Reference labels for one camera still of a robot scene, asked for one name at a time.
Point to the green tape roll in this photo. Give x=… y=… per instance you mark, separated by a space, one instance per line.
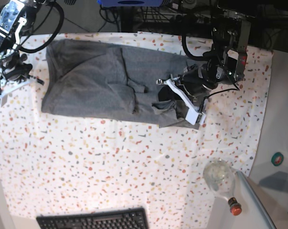
x=277 y=159

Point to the terrazzo pattern tablecloth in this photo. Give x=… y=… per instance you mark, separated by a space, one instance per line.
x=52 y=164

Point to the grey t-shirt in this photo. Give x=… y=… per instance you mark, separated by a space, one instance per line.
x=101 y=80

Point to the black keyboard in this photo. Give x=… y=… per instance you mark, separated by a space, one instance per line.
x=134 y=218

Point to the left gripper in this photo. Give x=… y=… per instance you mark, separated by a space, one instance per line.
x=192 y=84

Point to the clear bottle with red cap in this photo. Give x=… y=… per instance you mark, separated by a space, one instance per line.
x=220 y=179

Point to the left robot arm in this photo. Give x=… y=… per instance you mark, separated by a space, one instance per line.
x=224 y=63

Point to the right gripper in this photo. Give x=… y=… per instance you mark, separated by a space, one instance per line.
x=15 y=69

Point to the blue box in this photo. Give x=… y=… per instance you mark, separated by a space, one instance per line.
x=130 y=3

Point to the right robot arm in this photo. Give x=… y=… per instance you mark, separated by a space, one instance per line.
x=16 y=18

